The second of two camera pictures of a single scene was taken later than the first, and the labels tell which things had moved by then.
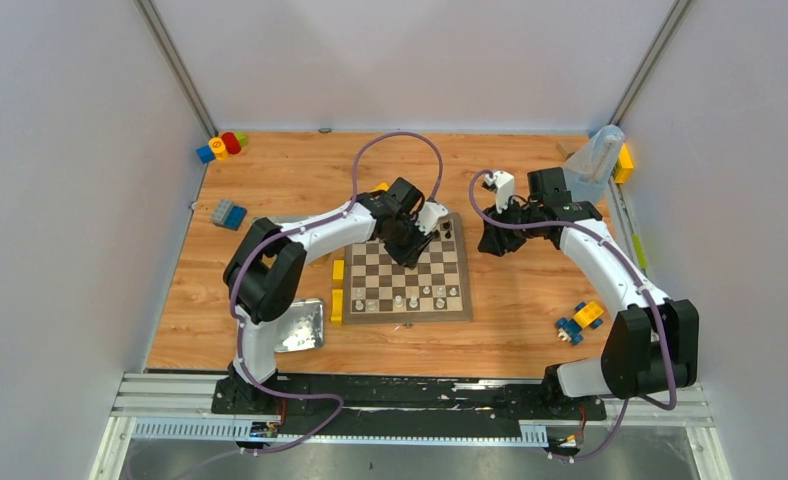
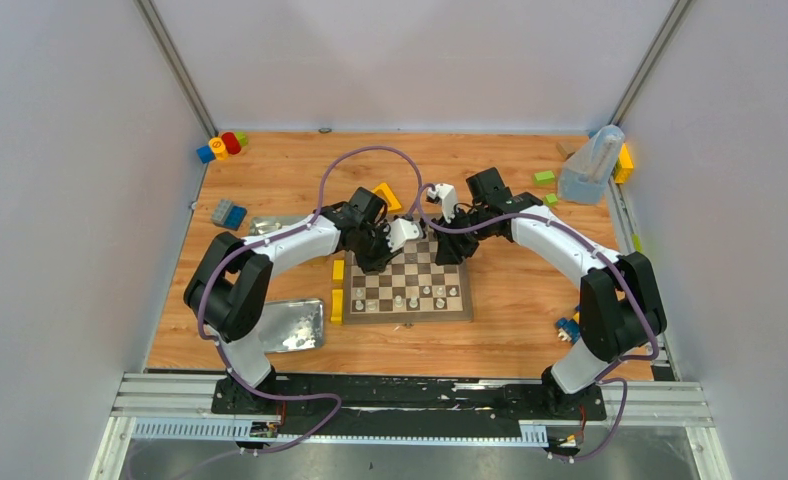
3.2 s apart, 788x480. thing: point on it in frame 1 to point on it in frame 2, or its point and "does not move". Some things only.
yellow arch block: [337, 308] does not move
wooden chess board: [378, 290] does not move
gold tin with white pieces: [284, 219] does not move
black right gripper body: [508, 240] to [462, 244]
